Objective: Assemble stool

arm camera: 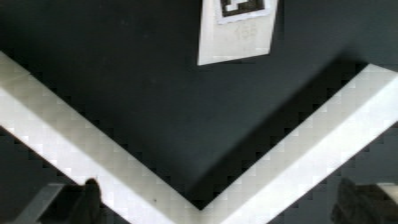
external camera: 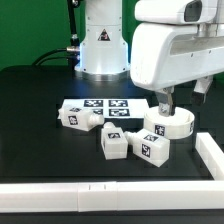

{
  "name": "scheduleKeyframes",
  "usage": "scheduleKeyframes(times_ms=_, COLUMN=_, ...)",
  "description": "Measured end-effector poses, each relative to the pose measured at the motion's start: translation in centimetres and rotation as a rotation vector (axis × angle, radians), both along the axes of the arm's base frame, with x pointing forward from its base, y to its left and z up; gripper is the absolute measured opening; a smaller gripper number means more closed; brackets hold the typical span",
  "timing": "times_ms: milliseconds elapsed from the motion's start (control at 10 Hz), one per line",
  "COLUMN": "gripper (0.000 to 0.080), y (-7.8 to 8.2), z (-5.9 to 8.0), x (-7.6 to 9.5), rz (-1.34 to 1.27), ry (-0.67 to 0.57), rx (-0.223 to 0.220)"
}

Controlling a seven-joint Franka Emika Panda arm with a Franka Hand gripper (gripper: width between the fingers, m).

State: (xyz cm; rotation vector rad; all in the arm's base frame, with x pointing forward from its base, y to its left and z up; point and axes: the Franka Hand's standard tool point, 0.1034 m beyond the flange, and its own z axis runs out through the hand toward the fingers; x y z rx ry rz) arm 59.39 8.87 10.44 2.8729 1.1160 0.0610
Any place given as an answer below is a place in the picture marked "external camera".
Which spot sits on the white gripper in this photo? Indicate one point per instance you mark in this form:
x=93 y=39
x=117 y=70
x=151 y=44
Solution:
x=177 y=41

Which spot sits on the white round stool seat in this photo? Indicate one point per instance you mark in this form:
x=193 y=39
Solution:
x=178 y=126

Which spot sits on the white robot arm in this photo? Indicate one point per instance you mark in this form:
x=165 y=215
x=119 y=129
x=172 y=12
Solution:
x=103 y=52

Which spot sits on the paper sheet with markers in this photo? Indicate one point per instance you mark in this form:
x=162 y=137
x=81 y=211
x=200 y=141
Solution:
x=112 y=107

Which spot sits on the black pole with connector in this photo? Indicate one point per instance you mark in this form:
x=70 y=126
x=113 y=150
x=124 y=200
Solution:
x=74 y=39

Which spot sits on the white right barrier rail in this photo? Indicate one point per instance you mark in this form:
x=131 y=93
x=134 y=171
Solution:
x=211 y=154

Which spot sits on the white barrier rail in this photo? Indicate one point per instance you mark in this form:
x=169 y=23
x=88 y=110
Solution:
x=111 y=196
x=211 y=154

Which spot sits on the white front barrier rail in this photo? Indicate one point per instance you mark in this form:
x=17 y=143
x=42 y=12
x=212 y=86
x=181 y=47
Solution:
x=111 y=196

